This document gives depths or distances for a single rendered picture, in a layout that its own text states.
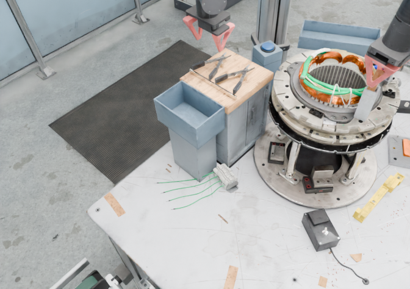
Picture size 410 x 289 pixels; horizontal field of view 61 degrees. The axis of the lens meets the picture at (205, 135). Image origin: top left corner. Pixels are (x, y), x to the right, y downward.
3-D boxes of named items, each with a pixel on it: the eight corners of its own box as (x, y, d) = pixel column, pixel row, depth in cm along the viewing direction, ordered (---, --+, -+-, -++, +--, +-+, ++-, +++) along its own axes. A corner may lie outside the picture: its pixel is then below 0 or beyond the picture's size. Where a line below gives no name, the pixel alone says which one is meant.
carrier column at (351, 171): (350, 182, 107) (371, 137, 91) (343, 178, 108) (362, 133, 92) (354, 177, 108) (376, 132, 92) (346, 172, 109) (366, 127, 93)
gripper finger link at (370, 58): (394, 85, 77) (417, 49, 69) (378, 99, 73) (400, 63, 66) (367, 69, 80) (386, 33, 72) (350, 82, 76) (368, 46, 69)
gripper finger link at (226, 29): (218, 60, 92) (217, 29, 85) (199, 49, 95) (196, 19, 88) (235, 48, 95) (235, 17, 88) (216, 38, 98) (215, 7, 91)
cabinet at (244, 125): (227, 170, 114) (228, 114, 95) (188, 141, 123) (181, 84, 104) (265, 136, 123) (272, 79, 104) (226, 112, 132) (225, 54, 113)
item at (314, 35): (356, 94, 135) (381, 28, 114) (355, 113, 129) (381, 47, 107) (291, 83, 141) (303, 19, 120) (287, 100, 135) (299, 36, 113)
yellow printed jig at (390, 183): (363, 224, 100) (367, 219, 97) (352, 216, 102) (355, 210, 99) (403, 180, 109) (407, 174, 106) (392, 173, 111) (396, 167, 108)
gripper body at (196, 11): (213, 32, 86) (212, 4, 81) (185, 17, 91) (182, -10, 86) (231, 20, 89) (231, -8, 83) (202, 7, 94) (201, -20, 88)
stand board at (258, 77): (227, 114, 95) (227, 108, 93) (180, 84, 104) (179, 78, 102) (273, 78, 104) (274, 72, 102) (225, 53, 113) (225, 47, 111)
